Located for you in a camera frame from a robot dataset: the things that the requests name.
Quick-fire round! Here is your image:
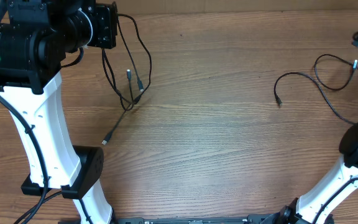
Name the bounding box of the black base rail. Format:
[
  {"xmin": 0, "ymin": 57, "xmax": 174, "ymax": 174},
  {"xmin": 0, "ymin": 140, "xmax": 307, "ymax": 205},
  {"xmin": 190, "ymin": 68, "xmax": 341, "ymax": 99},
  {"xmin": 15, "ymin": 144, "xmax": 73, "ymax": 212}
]
[{"xmin": 57, "ymin": 213, "xmax": 281, "ymax": 224}]

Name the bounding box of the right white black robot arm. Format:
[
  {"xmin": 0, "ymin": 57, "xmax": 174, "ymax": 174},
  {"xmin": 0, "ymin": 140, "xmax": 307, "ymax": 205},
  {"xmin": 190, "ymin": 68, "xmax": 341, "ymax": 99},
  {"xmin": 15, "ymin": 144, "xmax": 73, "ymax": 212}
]
[{"xmin": 262, "ymin": 123, "xmax": 358, "ymax": 224}]

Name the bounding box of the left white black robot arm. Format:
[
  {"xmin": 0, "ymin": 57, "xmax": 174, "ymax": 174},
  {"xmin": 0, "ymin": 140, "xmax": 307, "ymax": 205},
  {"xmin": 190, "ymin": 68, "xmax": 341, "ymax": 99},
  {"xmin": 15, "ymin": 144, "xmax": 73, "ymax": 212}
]
[{"xmin": 0, "ymin": 0, "xmax": 117, "ymax": 223}]

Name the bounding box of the black usb cable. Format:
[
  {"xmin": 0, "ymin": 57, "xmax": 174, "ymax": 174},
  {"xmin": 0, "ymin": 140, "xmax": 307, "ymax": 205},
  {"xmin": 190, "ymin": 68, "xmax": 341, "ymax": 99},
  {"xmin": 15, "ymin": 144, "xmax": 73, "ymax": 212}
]
[
  {"xmin": 273, "ymin": 54, "xmax": 358, "ymax": 125},
  {"xmin": 101, "ymin": 48, "xmax": 142, "ymax": 146}
]

